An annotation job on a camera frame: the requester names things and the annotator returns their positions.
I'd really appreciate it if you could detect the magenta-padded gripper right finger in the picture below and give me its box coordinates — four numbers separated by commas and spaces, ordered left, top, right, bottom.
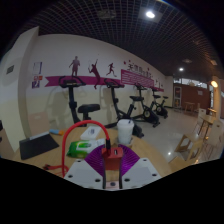
117, 143, 163, 190

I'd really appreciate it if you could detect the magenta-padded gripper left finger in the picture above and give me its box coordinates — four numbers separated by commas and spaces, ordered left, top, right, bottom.
63, 143, 112, 190

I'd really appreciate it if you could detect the red charger block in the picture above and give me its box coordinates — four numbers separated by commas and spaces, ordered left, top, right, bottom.
101, 146, 125, 172

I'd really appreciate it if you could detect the red charging cable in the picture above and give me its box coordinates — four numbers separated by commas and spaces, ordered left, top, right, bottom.
42, 119, 112, 179

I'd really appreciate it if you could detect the green wet wipes pack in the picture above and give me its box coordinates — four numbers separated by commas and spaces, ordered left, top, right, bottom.
66, 139, 106, 159

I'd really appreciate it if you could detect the white flat box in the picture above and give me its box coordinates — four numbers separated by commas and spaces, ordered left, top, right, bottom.
79, 123, 106, 141

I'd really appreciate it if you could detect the white paper cup with lid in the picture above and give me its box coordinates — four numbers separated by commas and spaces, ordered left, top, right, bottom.
116, 118, 135, 146

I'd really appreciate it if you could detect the blue and orange marker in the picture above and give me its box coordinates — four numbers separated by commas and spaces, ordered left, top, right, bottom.
49, 129, 66, 136

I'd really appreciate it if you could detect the black tablet case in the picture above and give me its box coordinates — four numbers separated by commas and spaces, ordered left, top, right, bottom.
18, 130, 60, 161

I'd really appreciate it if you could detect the group of wooden chairs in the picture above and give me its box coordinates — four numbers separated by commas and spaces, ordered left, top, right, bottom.
168, 106, 224, 173

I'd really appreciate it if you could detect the group of black exercise bikes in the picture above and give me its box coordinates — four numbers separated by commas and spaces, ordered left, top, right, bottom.
58, 75, 169, 138

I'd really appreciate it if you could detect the group of ceiling lights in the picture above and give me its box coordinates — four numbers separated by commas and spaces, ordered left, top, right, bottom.
144, 9, 221, 89

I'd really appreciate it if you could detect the red wall poster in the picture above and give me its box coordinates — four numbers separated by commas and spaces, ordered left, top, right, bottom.
31, 75, 44, 89

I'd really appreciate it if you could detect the white wall poster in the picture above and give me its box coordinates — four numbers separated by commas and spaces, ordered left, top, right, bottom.
32, 61, 43, 76

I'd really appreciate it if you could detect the dark wall sign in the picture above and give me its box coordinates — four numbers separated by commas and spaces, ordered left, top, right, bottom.
5, 64, 15, 75

